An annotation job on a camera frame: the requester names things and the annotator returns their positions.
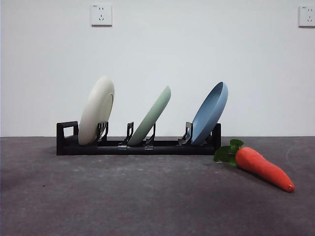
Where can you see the pale green plate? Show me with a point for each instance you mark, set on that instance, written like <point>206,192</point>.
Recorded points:
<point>152,115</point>

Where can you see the orange toy carrot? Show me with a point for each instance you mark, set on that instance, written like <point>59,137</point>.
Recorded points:
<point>261,167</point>

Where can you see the blue plate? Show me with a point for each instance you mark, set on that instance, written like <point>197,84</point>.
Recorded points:
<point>211,113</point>

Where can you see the cream white plate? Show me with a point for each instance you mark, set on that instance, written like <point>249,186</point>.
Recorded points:
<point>94,115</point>

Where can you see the black plastic plate rack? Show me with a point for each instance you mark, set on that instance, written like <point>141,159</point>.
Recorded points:
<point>73,149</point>

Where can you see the white wall socket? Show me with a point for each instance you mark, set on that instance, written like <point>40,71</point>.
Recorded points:
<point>307,16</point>
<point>101,14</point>

